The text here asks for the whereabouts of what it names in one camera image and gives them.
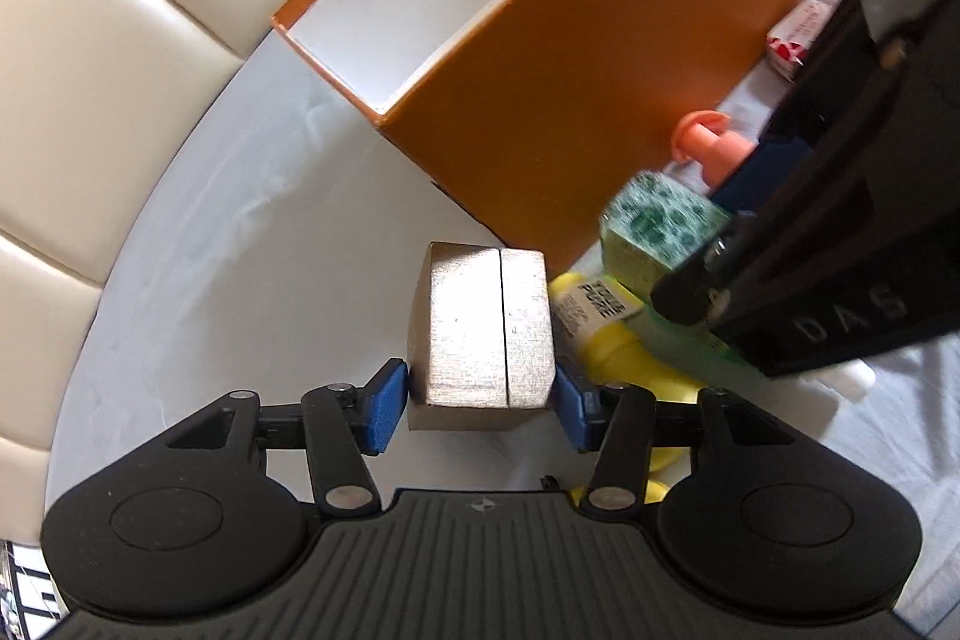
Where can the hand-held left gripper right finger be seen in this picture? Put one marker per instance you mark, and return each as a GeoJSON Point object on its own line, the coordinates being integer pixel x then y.
{"type": "Point", "coordinates": [571, 411]}

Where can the orange storage box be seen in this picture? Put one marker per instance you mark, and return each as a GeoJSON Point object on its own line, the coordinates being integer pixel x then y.
{"type": "Point", "coordinates": [600, 48]}

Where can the yellow bottle with white label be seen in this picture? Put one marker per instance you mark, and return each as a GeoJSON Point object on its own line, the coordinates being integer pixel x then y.
{"type": "Point", "coordinates": [600, 340]}

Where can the small brown cardboard box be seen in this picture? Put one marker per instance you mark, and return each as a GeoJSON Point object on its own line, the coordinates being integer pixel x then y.
{"type": "Point", "coordinates": [465, 325]}

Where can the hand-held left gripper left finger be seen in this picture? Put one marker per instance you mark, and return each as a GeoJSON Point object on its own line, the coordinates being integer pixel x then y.
{"type": "Point", "coordinates": [386, 407]}

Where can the red and white packet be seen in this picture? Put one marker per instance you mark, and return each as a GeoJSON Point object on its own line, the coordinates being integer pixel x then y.
{"type": "Point", "coordinates": [799, 33]}

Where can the green patterned box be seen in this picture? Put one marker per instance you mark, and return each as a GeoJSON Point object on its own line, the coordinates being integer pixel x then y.
{"type": "Point", "coordinates": [652, 220]}

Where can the cream leather sofa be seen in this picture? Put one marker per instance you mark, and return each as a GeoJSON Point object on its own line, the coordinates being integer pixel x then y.
{"type": "Point", "coordinates": [112, 48]}

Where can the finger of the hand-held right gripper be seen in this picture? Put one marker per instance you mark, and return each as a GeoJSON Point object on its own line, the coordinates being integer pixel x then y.
{"type": "Point", "coordinates": [750, 183]}
{"type": "Point", "coordinates": [697, 287]}

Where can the pink pump bottle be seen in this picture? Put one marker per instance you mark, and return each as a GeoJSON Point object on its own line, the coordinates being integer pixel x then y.
{"type": "Point", "coordinates": [712, 149]}

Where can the black and white furniture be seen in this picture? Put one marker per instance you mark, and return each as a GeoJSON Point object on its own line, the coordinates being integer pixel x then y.
{"type": "Point", "coordinates": [22, 595]}

